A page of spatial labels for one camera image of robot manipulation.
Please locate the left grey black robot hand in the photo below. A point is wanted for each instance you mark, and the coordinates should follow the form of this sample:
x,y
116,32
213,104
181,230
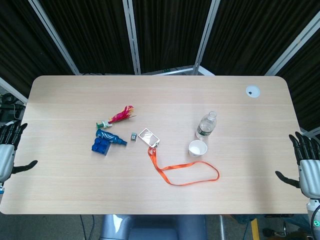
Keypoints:
x,y
6,155

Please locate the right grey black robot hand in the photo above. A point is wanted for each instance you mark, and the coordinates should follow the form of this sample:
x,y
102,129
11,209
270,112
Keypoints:
x,y
310,175

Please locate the clear plastic water bottle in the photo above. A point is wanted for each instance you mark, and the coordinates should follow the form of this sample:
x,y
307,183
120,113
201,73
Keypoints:
x,y
205,126

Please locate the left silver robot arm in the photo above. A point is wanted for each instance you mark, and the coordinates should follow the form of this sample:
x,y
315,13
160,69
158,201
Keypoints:
x,y
1,188

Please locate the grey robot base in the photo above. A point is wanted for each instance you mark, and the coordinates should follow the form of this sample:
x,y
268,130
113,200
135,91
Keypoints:
x,y
150,228

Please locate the white paper cup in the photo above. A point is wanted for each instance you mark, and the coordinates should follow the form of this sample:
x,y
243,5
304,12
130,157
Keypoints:
x,y
197,148

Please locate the black curtain panel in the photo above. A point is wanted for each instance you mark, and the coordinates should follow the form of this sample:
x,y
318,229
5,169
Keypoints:
x,y
307,87
20,45
250,35
90,35
170,32

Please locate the blue building brick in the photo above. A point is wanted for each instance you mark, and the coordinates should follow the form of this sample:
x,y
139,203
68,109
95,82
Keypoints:
x,y
100,147

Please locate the white table leg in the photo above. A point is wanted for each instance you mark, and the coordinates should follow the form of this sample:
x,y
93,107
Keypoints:
x,y
222,227

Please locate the red feather shuttlecock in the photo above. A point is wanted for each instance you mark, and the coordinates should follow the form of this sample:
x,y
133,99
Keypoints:
x,y
120,116

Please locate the clear badge holder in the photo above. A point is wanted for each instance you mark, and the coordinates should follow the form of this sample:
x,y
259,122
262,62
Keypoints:
x,y
148,136

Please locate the grey metal partition foot bar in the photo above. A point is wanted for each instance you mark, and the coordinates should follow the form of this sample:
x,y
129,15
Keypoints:
x,y
175,71

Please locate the grey metal partition post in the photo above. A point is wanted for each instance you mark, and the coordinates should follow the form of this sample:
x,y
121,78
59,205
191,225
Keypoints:
x,y
295,46
55,37
206,37
12,90
132,37

